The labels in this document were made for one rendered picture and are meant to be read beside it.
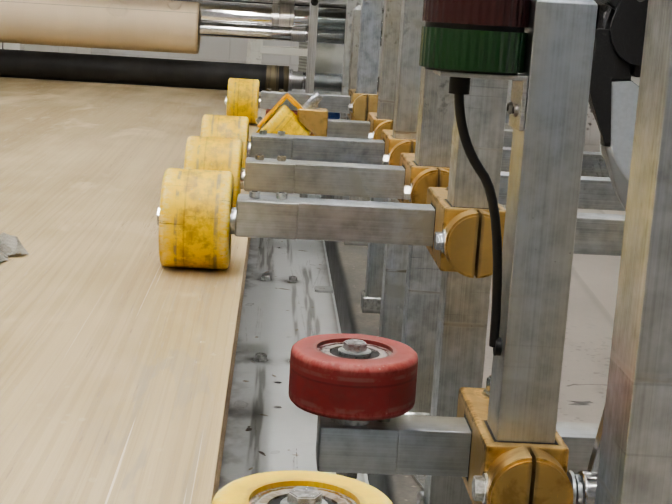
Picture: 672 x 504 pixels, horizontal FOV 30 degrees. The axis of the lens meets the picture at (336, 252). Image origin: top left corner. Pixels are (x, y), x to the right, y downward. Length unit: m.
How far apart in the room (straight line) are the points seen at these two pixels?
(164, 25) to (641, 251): 2.59
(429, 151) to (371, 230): 0.22
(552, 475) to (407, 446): 0.10
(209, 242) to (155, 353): 0.22
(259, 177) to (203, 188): 0.26
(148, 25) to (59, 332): 2.24
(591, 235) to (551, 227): 0.31
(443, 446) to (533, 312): 0.11
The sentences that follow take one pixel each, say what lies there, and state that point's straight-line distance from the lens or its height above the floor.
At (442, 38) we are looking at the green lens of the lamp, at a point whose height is 1.10.
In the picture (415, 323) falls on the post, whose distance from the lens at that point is 1.25.
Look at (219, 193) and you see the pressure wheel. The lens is 0.99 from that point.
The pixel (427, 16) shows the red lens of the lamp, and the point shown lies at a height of 1.11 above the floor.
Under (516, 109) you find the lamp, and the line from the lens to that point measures 0.72.
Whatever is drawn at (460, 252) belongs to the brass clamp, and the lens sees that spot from 0.95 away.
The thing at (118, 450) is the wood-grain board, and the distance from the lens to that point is 0.62.
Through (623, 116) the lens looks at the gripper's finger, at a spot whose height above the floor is 1.06.
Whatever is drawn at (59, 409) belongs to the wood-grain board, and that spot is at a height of 0.90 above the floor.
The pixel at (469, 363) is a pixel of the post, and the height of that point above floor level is 0.85.
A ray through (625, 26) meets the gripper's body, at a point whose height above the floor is 1.12.
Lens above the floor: 1.12
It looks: 11 degrees down
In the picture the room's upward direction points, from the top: 4 degrees clockwise
